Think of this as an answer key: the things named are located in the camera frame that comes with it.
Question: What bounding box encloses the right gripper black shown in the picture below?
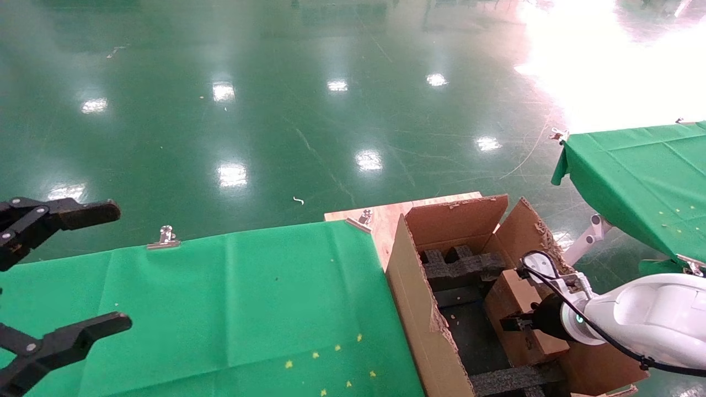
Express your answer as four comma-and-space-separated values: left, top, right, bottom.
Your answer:
500, 294, 566, 341

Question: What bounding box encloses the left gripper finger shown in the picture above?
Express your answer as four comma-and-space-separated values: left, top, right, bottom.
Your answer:
0, 312, 133, 397
0, 197, 121, 272

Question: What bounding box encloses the small brown cardboard box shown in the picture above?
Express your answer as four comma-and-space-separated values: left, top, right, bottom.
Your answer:
484, 269, 571, 367

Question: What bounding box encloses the large open cardboard carton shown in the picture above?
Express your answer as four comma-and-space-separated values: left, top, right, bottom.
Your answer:
384, 194, 650, 397

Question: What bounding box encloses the black foam bottom liner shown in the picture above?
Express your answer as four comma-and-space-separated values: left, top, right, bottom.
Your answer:
433, 287, 514, 375

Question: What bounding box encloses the black foam strip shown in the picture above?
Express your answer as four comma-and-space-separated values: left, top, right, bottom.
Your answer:
469, 361, 566, 397

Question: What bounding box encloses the black foam insert block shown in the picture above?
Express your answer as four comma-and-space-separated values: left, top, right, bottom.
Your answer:
418, 244, 507, 293

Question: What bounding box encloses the white angled table leg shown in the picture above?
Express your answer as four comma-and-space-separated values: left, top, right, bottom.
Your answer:
563, 214, 614, 266

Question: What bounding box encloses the green table cloth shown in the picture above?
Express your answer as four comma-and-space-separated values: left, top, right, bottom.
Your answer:
0, 219, 425, 397
550, 121, 706, 276

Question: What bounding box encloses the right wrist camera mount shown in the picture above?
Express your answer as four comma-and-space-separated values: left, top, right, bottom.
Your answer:
543, 270, 595, 301

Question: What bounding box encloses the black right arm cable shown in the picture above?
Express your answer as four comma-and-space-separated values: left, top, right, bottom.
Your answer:
518, 251, 706, 378

